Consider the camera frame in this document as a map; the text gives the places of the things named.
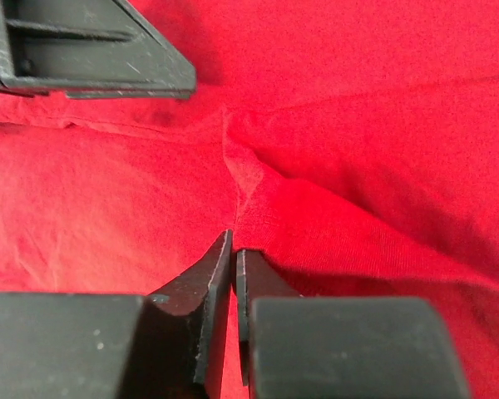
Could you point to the red t shirt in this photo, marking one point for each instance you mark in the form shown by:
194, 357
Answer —
355, 143

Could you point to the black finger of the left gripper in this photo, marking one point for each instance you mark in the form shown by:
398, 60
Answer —
88, 50

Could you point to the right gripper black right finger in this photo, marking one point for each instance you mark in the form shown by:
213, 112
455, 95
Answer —
254, 278

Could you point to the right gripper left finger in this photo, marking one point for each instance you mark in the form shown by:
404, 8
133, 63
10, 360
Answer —
195, 308

